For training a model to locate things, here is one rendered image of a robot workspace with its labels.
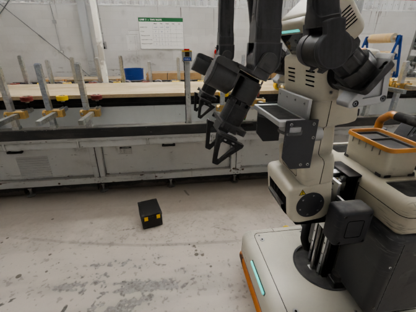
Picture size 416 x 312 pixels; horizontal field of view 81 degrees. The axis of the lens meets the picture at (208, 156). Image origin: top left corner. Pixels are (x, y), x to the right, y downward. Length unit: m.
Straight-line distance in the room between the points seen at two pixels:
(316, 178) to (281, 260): 0.58
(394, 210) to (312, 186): 0.25
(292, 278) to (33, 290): 1.40
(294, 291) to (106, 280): 1.05
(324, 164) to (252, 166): 1.59
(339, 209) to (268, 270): 0.52
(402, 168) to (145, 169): 1.90
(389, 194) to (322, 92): 0.42
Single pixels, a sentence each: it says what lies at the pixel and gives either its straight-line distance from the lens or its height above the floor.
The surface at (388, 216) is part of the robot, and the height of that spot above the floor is 0.74.
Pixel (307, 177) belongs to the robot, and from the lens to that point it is 0.89.
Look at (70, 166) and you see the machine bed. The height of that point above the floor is 0.27.
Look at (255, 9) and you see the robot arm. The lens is 0.59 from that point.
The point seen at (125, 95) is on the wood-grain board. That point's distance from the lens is 2.11.
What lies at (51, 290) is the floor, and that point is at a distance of 1.79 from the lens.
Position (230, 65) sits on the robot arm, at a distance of 0.56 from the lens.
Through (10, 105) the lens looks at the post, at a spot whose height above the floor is 0.88.
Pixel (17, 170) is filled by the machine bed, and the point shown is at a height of 0.26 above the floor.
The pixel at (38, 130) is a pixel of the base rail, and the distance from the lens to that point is 2.13.
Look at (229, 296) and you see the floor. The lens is 1.54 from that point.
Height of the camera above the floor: 1.24
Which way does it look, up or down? 24 degrees down
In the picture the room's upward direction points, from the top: straight up
